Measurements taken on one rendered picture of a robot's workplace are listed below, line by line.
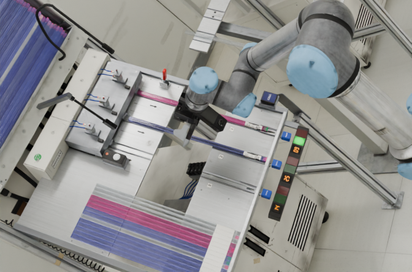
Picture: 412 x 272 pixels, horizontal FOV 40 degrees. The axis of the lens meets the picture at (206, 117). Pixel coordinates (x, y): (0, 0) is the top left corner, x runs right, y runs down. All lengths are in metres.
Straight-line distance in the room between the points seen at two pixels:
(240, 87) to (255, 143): 0.39
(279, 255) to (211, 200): 0.60
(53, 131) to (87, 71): 0.25
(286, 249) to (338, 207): 0.38
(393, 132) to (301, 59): 0.32
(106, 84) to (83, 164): 0.30
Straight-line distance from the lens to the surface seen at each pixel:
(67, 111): 1.99
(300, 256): 2.46
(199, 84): 1.54
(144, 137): 1.97
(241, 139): 1.93
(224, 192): 1.86
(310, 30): 1.26
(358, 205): 2.57
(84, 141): 1.94
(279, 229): 2.36
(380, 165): 2.60
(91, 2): 3.94
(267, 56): 1.52
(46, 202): 1.96
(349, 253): 2.49
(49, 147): 1.95
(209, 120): 1.71
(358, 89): 1.31
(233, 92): 1.57
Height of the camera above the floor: 1.83
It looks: 28 degrees down
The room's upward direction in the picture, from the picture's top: 53 degrees counter-clockwise
